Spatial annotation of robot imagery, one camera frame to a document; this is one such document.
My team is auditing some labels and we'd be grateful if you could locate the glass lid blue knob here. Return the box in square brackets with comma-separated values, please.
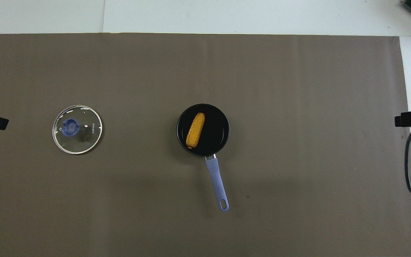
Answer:
[52, 105, 103, 155]

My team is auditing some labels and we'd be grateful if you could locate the brown table mat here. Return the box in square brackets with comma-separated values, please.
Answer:
[0, 33, 411, 257]

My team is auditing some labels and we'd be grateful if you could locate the yellow toy corn cob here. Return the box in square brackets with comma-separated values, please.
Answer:
[186, 112, 206, 150]

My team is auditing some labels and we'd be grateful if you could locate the black pot purple handle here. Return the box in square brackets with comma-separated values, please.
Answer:
[176, 103, 230, 212]

